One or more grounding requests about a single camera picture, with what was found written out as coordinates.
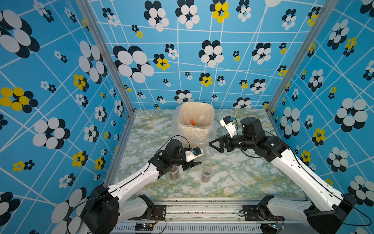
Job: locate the middle small tea jar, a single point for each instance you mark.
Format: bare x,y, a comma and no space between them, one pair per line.
206,174

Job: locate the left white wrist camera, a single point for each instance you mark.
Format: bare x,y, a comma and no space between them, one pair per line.
193,154

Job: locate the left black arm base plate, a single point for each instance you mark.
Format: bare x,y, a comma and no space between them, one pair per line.
154,213

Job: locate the left green circuit board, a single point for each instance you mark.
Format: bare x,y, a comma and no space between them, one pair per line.
144,227

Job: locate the aluminium front rail frame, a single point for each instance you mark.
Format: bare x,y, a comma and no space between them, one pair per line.
208,216

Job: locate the left clear tea jar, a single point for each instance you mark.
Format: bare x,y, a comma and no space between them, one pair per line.
174,173

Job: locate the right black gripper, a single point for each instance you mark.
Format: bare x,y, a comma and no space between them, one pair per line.
221,140

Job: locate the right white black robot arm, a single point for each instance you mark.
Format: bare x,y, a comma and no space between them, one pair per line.
327,208

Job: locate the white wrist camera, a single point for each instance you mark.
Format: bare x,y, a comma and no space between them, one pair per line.
193,154
230,126

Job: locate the right green circuit board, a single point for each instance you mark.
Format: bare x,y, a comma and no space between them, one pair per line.
269,228

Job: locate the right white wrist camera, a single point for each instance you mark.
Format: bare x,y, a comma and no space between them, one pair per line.
230,126

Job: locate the green circuit board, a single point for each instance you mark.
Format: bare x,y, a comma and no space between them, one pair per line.
269,228
144,227

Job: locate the left aluminium corner post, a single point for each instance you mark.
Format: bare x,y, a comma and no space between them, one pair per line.
96,34

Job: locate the right aluminium corner post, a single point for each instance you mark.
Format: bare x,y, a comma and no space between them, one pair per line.
326,11

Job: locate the aluminium corner post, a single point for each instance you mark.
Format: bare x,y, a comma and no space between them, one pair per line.
96,34
326,11

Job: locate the cream plastic trash bin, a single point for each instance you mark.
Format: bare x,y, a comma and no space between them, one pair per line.
195,124

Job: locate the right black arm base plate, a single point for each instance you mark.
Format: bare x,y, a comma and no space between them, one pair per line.
253,213

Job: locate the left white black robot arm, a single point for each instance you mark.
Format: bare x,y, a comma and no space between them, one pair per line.
101,212

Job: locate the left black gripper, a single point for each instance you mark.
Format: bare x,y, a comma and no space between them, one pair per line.
190,165

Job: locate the clear plastic bin liner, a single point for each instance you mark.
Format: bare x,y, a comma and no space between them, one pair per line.
187,131

